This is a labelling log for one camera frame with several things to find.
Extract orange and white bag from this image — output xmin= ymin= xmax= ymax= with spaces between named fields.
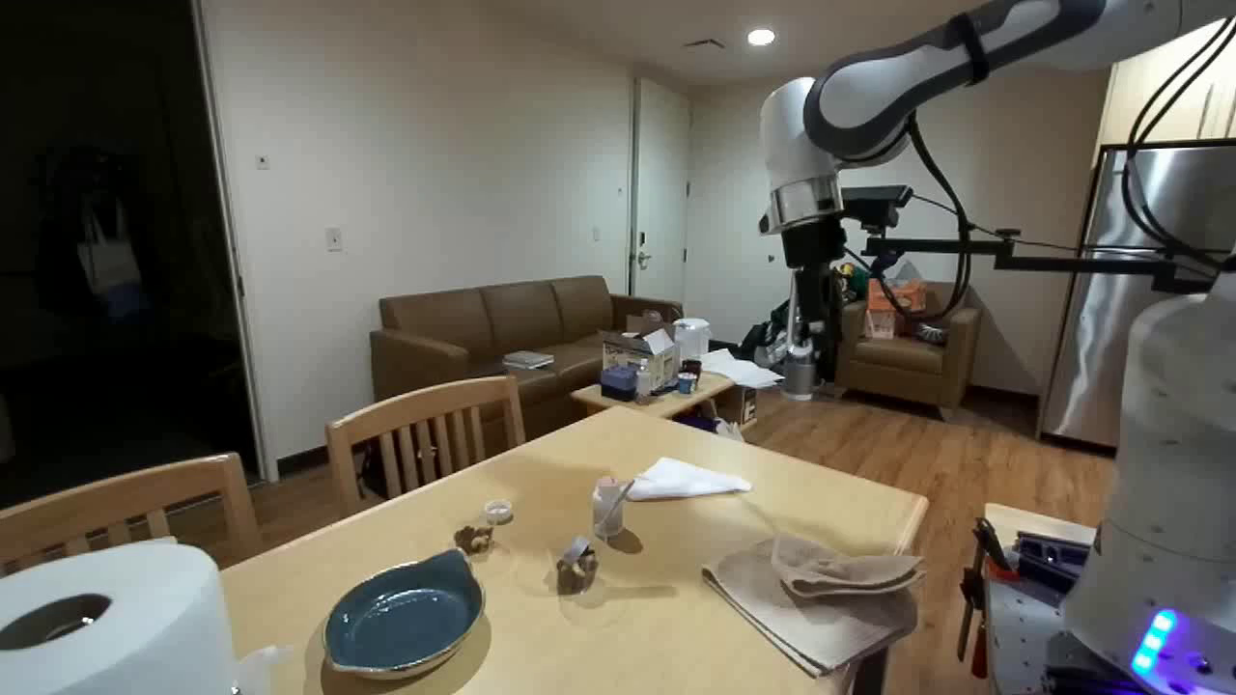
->
xmin=863 ymin=256 xmax=934 ymax=345

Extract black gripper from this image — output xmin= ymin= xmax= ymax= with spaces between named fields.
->
xmin=783 ymin=222 xmax=851 ymax=355

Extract brown armchair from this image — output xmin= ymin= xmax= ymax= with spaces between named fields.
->
xmin=840 ymin=280 xmax=984 ymax=414

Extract small clear plastic bottle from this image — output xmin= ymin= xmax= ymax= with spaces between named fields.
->
xmin=592 ymin=476 xmax=639 ymax=543

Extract white paper towel roll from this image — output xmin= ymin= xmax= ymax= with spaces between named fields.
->
xmin=0 ymin=536 xmax=244 ymax=695

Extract black clamp orange handle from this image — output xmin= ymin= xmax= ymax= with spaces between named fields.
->
xmin=959 ymin=517 xmax=1020 ymax=684

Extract dark blue tool block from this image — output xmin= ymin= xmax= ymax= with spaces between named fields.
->
xmin=1016 ymin=533 xmax=1098 ymax=585

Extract brown crumpled wrapper, larger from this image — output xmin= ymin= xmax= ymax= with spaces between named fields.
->
xmin=551 ymin=536 xmax=601 ymax=597

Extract white paper sheets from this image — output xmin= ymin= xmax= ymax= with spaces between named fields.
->
xmin=698 ymin=347 xmax=783 ymax=394

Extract white door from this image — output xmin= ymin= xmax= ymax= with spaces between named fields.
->
xmin=630 ymin=74 xmax=694 ymax=306

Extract beige folded cloth towel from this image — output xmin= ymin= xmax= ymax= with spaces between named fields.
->
xmin=698 ymin=533 xmax=926 ymax=679

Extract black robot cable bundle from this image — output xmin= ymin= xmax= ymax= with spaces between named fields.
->
xmin=1118 ymin=11 xmax=1236 ymax=270

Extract black camera cable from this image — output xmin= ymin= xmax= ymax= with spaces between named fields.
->
xmin=863 ymin=110 xmax=980 ymax=328

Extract brown leather sofa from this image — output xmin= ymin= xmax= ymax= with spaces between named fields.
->
xmin=366 ymin=270 xmax=689 ymax=440

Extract wooden slatted dining chair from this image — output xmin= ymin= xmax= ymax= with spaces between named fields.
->
xmin=0 ymin=453 xmax=268 ymax=580
xmin=319 ymin=369 xmax=529 ymax=517

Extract blue and white box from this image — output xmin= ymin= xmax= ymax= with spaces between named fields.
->
xmin=600 ymin=325 xmax=683 ymax=401

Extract dark bag pile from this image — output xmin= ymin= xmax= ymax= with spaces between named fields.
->
xmin=739 ymin=296 xmax=806 ymax=369

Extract pale tote bag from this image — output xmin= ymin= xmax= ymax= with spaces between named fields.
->
xmin=75 ymin=195 xmax=147 ymax=310

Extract low wooden coffee table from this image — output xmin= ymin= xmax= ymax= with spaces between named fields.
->
xmin=567 ymin=363 xmax=764 ymax=435

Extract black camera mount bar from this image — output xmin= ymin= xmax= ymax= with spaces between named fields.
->
xmin=863 ymin=229 xmax=1222 ymax=294

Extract stainless steel refrigerator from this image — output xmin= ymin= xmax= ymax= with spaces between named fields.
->
xmin=1039 ymin=139 xmax=1236 ymax=454

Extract white tissue square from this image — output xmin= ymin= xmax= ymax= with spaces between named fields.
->
xmin=626 ymin=454 xmax=753 ymax=504

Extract white plastic container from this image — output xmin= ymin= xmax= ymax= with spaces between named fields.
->
xmin=670 ymin=314 xmax=716 ymax=369

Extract blue ceramic plate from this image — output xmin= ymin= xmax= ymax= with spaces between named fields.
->
xmin=319 ymin=547 xmax=486 ymax=684

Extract white perforated board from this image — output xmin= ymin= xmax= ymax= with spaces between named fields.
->
xmin=980 ymin=574 xmax=1098 ymax=695

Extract grey item on sofa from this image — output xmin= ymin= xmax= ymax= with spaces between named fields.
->
xmin=498 ymin=347 xmax=560 ymax=379

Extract black camera on bar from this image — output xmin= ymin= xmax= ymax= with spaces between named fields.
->
xmin=843 ymin=182 xmax=917 ymax=235

